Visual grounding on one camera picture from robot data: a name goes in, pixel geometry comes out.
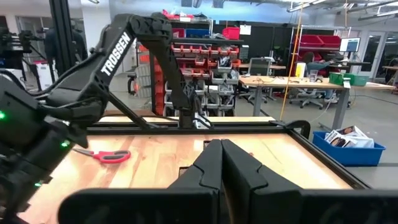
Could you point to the magazines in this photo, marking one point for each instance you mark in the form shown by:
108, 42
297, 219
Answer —
348, 138

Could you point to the office chair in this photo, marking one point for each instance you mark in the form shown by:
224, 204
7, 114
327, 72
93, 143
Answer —
259, 67
306, 93

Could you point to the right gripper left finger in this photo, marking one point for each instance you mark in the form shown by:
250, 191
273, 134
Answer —
208, 174

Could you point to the rack with red bins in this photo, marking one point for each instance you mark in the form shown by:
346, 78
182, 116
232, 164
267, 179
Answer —
320, 40

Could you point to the wooden desk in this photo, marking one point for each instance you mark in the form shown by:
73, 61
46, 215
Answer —
280, 82

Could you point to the green plastic bin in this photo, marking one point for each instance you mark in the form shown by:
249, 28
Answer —
357, 80
336, 78

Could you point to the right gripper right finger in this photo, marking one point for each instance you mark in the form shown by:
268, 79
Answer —
239, 174

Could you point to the shelf with red bins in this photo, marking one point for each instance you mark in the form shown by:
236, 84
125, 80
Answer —
202, 62

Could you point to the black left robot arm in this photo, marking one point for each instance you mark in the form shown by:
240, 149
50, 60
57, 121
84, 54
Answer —
115, 59

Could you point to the person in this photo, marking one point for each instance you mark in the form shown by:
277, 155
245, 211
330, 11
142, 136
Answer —
314, 65

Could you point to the blue plastic bin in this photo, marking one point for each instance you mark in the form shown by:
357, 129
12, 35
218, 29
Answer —
348, 155

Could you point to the computer monitor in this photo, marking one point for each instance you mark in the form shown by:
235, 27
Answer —
349, 44

